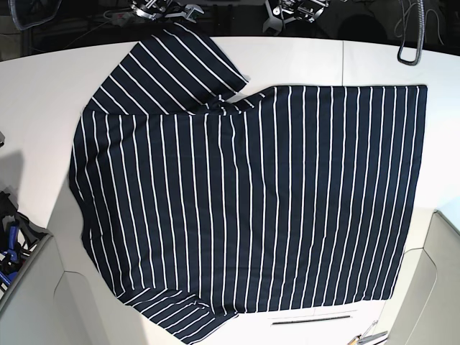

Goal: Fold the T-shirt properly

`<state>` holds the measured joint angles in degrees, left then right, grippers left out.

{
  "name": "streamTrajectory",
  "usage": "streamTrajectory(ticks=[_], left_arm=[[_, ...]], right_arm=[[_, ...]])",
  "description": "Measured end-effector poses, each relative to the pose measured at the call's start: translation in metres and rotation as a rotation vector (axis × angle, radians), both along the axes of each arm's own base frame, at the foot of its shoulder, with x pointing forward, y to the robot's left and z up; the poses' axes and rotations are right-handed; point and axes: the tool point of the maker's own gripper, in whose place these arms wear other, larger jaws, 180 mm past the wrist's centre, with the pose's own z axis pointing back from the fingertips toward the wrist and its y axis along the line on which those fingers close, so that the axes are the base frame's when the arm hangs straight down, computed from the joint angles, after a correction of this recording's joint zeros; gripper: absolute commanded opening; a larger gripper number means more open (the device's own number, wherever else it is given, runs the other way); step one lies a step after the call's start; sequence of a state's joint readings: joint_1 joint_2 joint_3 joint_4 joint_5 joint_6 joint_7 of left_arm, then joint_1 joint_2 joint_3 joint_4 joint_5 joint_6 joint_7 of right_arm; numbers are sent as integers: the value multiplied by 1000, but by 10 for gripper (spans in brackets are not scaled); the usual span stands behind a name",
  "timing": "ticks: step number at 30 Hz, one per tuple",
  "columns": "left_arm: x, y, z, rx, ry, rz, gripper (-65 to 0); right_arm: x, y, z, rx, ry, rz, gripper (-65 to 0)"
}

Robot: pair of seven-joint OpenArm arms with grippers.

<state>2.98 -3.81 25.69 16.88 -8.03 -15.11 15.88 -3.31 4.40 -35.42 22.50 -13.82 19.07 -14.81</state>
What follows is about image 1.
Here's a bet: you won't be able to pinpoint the navy white striped T-shirt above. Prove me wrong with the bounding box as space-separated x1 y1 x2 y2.
69 24 428 344

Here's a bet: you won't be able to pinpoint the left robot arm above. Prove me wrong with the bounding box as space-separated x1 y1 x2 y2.
262 0 330 35

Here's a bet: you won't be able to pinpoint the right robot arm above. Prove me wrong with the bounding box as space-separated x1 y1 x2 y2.
129 0 204 23

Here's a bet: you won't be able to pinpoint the grey panel left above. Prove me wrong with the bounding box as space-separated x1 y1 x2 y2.
0 233 91 345

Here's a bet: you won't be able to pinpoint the grey panel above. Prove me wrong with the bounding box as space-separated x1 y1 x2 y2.
375 211 459 344
0 233 91 345

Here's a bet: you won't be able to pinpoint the tools at table edge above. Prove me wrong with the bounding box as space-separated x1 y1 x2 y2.
347 320 389 345

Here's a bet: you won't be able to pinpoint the blue black items in bin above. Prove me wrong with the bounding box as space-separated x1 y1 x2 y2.
1 191 47 293

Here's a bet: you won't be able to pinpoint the grey panel right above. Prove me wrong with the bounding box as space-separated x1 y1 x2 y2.
375 211 459 344

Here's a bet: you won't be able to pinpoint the grey braided cable loop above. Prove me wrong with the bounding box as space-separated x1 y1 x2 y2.
397 0 427 66

